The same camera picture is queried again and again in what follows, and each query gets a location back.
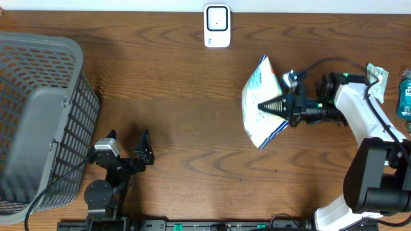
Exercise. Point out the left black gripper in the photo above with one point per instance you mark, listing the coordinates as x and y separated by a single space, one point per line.
139 165

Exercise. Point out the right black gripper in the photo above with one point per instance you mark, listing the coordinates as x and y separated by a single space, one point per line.
294 108

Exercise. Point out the yellow wet wipes pack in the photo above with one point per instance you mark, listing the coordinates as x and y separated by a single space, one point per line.
260 126

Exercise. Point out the pale green small packet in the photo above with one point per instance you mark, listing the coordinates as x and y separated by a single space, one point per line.
377 77

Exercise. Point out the teal spray bottle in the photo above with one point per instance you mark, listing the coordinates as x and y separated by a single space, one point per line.
403 110

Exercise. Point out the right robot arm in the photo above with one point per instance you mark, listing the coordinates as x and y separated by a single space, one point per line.
377 182

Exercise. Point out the white barcode scanner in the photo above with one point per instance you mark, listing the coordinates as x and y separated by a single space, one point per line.
217 26

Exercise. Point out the grey plastic shopping basket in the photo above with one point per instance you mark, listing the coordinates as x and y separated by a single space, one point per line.
48 117

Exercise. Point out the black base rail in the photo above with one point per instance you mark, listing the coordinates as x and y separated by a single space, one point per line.
192 225

